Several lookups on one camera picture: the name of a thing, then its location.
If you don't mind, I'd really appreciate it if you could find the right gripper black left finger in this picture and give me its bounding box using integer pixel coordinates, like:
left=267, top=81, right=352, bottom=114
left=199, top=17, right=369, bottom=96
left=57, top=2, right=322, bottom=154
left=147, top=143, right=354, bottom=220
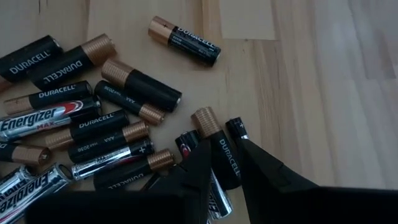
left=146, top=139, right=213, bottom=224

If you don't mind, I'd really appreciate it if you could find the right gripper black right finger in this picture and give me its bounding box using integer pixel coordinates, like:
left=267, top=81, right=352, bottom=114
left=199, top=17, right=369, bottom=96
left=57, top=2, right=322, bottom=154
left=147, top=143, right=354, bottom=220
left=238, top=139, right=318, bottom=224

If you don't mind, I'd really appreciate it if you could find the Duracell copper black battery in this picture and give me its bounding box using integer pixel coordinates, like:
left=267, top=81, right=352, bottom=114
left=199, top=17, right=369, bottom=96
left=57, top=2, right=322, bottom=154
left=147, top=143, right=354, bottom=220
left=101, top=58, right=183, bottom=113
left=93, top=148, right=175, bottom=191
left=147, top=16, right=222, bottom=67
left=190, top=106, right=242, bottom=191
left=3, top=80, right=94, bottom=116
left=45, top=109, right=131, bottom=150
left=27, top=33, right=117, bottom=92
left=0, top=34, right=64, bottom=93
left=0, top=142, right=53, bottom=166

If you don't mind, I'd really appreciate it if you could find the Duracell AAA battery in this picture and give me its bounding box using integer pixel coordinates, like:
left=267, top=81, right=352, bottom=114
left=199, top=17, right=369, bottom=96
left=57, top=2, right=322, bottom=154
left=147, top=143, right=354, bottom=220
left=67, top=121, right=150, bottom=164
left=93, top=80, right=166, bottom=126

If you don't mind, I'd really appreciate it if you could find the Energizer Max silver battery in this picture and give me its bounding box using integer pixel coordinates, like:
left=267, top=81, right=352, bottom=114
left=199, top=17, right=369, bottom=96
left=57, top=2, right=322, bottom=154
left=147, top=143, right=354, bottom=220
left=0, top=96, right=103, bottom=143

